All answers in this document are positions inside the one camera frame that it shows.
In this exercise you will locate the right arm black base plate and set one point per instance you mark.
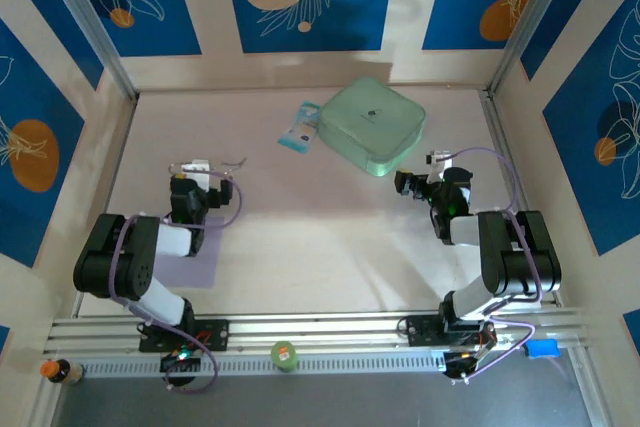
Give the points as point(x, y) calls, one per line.
point(420, 329)

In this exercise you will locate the metal tongs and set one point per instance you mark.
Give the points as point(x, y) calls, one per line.
point(235, 163)

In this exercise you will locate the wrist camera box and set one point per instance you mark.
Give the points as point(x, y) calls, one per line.
point(196, 166)
point(440, 162)

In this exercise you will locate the aluminium mounting rail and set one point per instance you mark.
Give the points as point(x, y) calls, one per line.
point(325, 329)

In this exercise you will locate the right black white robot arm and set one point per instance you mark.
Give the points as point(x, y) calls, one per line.
point(520, 257)

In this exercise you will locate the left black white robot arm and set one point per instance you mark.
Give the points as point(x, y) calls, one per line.
point(130, 267)

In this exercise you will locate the black controller board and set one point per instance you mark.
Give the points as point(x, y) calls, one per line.
point(457, 366)
point(187, 363)

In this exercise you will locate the aluminium frame post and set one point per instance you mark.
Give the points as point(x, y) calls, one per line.
point(545, 12)
point(85, 12)

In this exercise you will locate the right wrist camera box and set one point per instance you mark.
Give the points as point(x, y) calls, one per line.
point(440, 162)

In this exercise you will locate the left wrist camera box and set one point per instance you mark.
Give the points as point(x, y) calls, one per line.
point(196, 166)

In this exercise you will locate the aluminium side rail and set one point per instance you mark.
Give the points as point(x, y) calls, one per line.
point(500, 137)

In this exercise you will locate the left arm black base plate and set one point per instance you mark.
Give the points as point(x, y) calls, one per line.
point(217, 334)

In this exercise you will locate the mint green zip pouch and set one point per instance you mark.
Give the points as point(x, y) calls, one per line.
point(372, 122)

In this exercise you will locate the blue box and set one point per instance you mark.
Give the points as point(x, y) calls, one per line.
point(541, 348)

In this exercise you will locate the brown bottle with orange cap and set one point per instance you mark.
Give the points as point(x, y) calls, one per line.
point(62, 371)

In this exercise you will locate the blue wet wipes packet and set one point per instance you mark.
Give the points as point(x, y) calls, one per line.
point(299, 127)

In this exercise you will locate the green jar with orange label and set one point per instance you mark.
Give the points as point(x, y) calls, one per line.
point(284, 356)

